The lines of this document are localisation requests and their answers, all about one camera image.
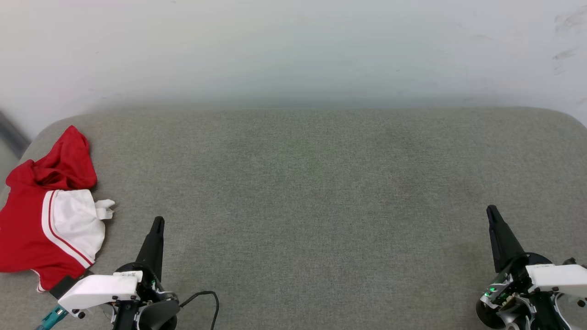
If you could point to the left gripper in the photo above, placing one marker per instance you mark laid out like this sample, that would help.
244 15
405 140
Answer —
158 311

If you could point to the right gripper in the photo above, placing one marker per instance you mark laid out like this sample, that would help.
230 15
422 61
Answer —
493 307

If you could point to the red shirt with white sleeves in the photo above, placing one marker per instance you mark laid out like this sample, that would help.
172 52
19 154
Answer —
27 229

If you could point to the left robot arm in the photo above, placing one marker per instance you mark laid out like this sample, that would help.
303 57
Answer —
124 318

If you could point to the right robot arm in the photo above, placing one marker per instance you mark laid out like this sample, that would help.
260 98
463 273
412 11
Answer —
545 316

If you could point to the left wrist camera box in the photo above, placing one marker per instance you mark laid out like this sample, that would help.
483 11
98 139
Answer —
98 288

